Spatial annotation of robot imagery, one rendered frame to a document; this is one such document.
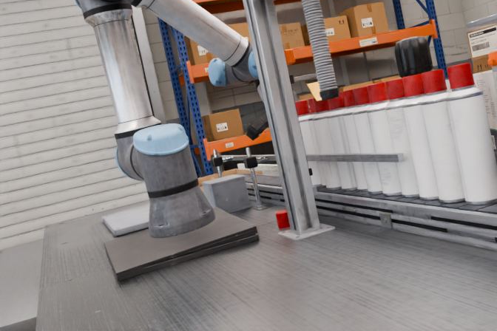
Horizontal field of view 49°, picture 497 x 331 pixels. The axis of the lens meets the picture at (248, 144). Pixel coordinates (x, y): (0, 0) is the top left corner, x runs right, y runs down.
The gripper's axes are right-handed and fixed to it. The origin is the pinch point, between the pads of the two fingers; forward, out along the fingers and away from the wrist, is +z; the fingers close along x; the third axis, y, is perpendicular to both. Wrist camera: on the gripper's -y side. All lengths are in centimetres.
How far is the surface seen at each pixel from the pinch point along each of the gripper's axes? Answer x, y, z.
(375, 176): -30.5, -1.8, 20.0
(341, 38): 269, 236, -234
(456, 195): -48, -2, 32
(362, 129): -34.5, -2.2, 11.6
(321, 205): -11.9, -5.2, 16.3
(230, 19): 308, 152, -313
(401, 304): -57, -24, 45
